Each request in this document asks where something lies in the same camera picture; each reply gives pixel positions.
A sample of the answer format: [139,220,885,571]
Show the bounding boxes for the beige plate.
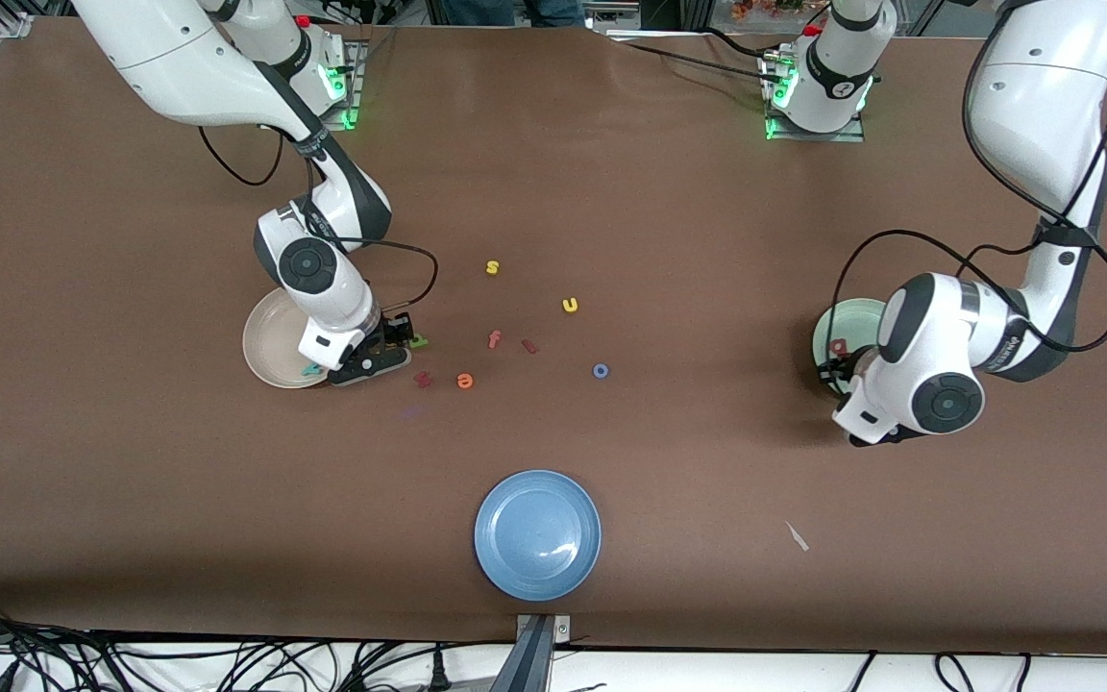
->
[242,290,329,389]

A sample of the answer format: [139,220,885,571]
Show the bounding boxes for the orange decorative items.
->
[728,0,804,22]

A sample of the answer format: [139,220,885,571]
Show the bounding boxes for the grey aluminium extrusion post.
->
[491,615,554,692]

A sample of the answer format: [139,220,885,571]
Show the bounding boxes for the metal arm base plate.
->
[762,46,867,143]
[258,38,363,132]

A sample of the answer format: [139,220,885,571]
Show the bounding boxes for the green plate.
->
[811,298,891,397]

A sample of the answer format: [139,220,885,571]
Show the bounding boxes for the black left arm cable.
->
[827,229,1107,361]

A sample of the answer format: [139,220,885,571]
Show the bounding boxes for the black base cable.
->
[702,25,771,59]
[623,41,774,86]

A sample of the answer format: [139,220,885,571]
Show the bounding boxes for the small metal bracket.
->
[515,613,573,641]

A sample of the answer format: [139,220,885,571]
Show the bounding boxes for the blue plate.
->
[474,469,603,603]

